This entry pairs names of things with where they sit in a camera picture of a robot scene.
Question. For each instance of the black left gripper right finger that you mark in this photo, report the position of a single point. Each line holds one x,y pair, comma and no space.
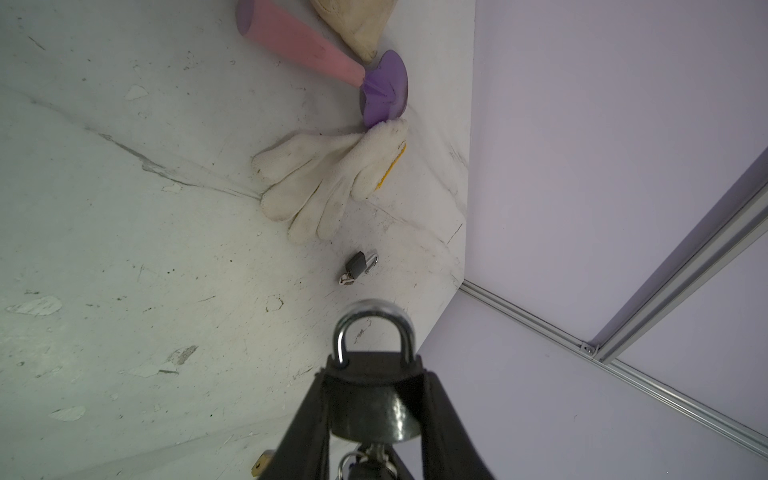
446,448

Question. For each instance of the black padlock silver shackle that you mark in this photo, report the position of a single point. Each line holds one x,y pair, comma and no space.
358,265

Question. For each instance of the brass padlock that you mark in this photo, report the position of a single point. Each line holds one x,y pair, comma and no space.
262,463

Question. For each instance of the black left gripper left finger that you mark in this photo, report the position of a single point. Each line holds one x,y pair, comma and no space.
303,453

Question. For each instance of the white knit glove yellow cuff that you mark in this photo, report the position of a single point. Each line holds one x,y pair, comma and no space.
311,177

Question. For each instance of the purple trowel pink handle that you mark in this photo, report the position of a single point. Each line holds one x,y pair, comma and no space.
383,88

